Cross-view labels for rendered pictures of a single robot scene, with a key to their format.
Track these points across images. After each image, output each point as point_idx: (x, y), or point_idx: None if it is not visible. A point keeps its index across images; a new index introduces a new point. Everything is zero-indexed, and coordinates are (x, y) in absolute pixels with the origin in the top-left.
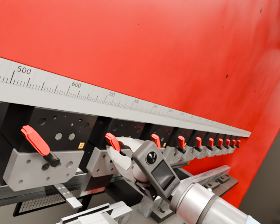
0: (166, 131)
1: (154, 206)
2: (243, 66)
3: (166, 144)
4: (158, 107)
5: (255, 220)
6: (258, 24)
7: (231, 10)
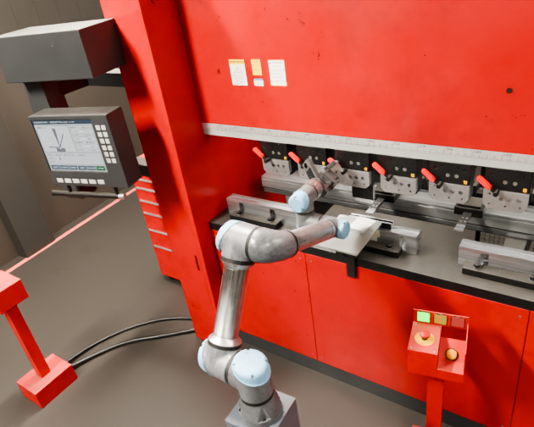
0: (404, 163)
1: (467, 256)
2: None
3: None
4: (375, 141)
5: (302, 192)
6: None
7: (425, 36)
